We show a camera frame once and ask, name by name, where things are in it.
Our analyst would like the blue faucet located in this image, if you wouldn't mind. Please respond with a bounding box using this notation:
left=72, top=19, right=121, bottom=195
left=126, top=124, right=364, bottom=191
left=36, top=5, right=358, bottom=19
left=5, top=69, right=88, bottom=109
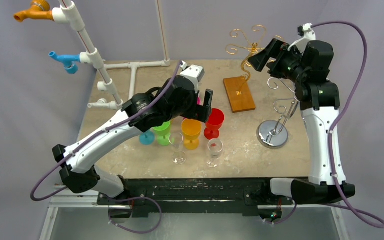
left=48, top=51, right=81, bottom=75

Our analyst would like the chrome wire glass rack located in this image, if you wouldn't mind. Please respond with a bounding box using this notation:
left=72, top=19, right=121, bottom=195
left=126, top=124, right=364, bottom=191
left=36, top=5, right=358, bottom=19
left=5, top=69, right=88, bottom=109
left=256, top=77, right=300, bottom=149

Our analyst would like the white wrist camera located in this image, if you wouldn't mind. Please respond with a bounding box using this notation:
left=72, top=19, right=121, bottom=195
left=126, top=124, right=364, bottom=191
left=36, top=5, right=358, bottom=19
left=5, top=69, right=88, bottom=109
left=287, top=23, right=316, bottom=54
left=179, top=60, right=205, bottom=94

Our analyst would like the green wine glass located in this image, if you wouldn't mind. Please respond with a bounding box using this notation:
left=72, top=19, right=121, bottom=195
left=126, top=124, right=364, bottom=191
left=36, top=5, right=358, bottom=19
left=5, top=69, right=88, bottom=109
left=152, top=121, right=171, bottom=146

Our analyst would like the wooden rack base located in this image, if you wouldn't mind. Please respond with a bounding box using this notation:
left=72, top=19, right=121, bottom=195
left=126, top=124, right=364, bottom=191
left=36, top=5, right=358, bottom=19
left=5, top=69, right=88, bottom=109
left=223, top=76, right=256, bottom=113

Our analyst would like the red wine glass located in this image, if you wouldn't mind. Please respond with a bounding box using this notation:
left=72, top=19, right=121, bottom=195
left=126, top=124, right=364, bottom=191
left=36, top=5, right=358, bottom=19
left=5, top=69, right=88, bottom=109
left=204, top=108, right=225, bottom=140

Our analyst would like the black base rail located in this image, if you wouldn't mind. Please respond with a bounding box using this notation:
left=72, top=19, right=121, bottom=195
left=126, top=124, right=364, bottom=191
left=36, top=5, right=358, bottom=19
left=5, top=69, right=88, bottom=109
left=97, top=177, right=293, bottom=218

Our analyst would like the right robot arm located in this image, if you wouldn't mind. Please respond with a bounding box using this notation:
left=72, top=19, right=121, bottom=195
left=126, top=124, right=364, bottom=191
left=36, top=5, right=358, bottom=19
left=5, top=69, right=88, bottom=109
left=248, top=38, right=356, bottom=205

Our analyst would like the orange wine glass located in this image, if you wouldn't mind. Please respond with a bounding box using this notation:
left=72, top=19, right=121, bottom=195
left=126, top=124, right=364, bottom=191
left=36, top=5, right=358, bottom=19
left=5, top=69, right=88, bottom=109
left=181, top=119, right=202, bottom=151

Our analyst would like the orange faucet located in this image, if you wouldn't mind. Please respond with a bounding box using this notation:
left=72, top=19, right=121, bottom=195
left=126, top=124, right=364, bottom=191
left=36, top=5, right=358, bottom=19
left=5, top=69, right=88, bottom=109
left=13, top=0, right=54, bottom=23

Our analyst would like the blue wine glass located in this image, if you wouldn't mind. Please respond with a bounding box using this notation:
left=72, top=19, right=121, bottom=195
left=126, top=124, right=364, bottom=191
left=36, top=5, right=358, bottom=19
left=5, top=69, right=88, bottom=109
left=139, top=130, right=155, bottom=146

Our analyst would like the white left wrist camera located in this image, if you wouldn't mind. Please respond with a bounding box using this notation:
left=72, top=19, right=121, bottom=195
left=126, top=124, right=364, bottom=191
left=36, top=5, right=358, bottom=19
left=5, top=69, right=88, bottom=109
left=179, top=60, right=205, bottom=94

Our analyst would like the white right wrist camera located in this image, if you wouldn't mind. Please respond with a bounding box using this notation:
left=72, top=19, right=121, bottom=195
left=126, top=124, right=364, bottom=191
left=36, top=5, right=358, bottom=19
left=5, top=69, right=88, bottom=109
left=287, top=23, right=316, bottom=54

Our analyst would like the gold wire glass rack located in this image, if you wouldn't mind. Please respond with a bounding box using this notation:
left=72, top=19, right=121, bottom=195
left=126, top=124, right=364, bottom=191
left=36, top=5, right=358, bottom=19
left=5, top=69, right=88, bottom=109
left=225, top=24, right=268, bottom=83

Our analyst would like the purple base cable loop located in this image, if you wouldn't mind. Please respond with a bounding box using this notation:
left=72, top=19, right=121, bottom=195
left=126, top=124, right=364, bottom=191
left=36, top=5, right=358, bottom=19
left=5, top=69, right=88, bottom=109
left=107, top=196, right=164, bottom=235

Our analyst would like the clear wine glass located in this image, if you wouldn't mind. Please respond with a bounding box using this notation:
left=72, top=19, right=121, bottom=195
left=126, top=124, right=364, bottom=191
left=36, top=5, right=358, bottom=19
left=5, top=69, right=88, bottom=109
left=169, top=132, right=187, bottom=165
left=206, top=138, right=224, bottom=168

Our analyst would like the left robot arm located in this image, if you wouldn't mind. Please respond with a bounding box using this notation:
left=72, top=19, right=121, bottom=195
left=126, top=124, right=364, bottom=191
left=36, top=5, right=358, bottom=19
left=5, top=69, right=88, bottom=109
left=53, top=75, right=214, bottom=205

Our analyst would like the white PVC pipe frame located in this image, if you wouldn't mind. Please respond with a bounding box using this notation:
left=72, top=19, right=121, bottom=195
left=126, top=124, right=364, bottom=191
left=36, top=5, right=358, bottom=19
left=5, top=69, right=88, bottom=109
left=52, top=0, right=171, bottom=110

